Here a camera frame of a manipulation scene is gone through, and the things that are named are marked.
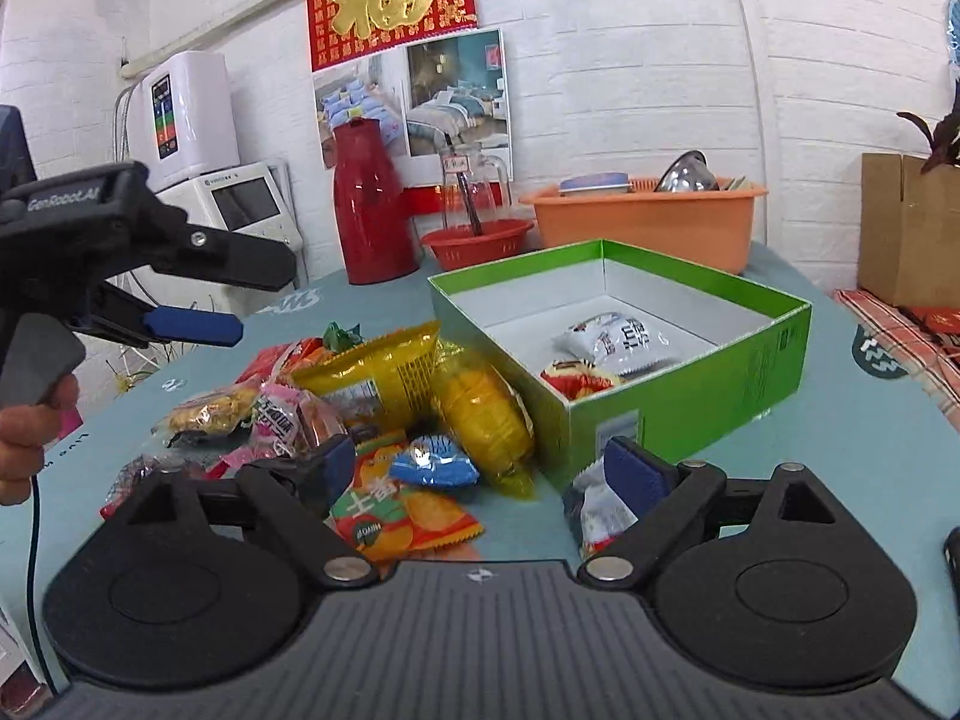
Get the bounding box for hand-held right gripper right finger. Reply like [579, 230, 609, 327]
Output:
[577, 435, 860, 590]

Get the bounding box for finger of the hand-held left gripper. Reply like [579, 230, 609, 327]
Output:
[150, 223, 299, 293]
[67, 287, 245, 350]

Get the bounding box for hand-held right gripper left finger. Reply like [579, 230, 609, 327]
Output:
[101, 433, 380, 590]

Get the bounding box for white red snack packet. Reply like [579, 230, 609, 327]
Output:
[562, 457, 638, 560]

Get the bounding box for pink snack packet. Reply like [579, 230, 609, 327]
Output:
[225, 382, 350, 477]

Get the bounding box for green cardboard box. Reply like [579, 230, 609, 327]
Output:
[427, 238, 813, 492]

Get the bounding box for clear yellow wheel snack packet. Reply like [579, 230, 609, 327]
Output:
[154, 386, 260, 440]

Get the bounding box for large yellow snack bag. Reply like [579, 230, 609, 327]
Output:
[291, 321, 443, 440]

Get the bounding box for yellow cake packet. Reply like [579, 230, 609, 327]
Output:
[431, 349, 537, 500]

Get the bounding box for person's left hand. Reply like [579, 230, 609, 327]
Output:
[0, 373, 81, 507]

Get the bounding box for white screen device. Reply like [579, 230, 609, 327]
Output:
[157, 161, 305, 293]

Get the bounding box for orange chips packet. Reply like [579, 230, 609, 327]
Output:
[324, 446, 485, 563]

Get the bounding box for small blue snack packet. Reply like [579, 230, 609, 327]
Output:
[388, 433, 481, 490]

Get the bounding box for red yellow snack packet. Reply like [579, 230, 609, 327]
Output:
[540, 358, 620, 400]

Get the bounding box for red thermos jug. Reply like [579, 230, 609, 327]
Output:
[332, 118, 421, 286]

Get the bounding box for white water purifier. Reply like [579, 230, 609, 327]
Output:
[124, 51, 241, 192]

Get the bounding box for clear dark snack packet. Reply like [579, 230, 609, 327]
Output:
[101, 454, 196, 522]

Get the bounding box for teal printed tablecloth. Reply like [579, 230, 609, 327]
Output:
[0, 240, 960, 698]

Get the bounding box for dark stirring stick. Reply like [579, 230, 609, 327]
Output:
[456, 171, 486, 237]

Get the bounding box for red plastic basket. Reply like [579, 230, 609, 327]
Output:
[420, 219, 535, 272]

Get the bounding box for orange plastic basin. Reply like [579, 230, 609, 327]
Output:
[519, 176, 770, 276]

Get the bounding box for glass pitcher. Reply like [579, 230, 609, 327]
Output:
[439, 142, 515, 237]

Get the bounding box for red plaid cloth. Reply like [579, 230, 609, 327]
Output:
[832, 287, 960, 436]

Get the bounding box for blue rim bowl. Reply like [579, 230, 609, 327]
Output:
[559, 172, 631, 197]

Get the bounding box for steel bowl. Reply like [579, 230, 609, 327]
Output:
[654, 151, 721, 194]

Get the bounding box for dark object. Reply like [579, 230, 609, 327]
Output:
[940, 525, 960, 601]

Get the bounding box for red envelope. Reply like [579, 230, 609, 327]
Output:
[896, 304, 960, 338]

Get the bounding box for brown cardboard box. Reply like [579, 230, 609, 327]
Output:
[857, 152, 960, 308]

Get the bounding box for purple leaf plant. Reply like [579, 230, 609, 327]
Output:
[896, 82, 960, 173]

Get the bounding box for metal hose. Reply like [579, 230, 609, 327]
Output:
[111, 82, 140, 164]

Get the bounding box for white wall pipe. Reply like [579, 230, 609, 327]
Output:
[120, 0, 421, 80]

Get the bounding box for black cable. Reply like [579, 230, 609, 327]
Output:
[26, 465, 61, 698]

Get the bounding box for bedding photo wall poster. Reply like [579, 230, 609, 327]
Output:
[313, 28, 515, 188]

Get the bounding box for red gold wall poster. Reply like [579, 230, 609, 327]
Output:
[302, 0, 479, 74]

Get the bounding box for thin white wall conduit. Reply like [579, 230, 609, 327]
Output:
[720, 0, 767, 241]

